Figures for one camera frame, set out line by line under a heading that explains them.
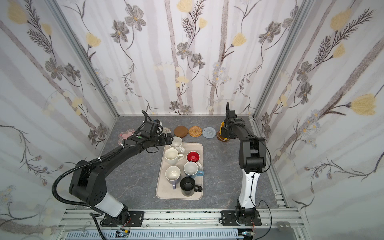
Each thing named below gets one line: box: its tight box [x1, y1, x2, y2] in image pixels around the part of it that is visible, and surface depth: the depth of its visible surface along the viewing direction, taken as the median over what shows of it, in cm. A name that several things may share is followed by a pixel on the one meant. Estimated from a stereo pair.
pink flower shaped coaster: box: [117, 128, 136, 145], surface depth 111 cm
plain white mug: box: [164, 148, 184, 166], surface depth 91 cm
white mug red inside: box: [186, 150, 202, 170], surface depth 92 cm
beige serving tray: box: [155, 142, 204, 200], surface depth 85 cm
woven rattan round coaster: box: [188, 126, 203, 138], surface depth 113 cm
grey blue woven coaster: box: [202, 126, 216, 139], surface depth 113 cm
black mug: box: [180, 176, 203, 197], surface depth 80 cm
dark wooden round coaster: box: [173, 125, 189, 138], surface depth 113 cm
